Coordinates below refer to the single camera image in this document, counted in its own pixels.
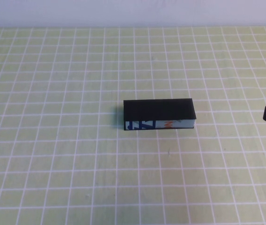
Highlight black printed glasses case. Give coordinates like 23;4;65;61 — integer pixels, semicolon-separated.
123;98;197;131

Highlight green checked tablecloth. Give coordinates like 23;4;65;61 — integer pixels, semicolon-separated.
0;25;266;225

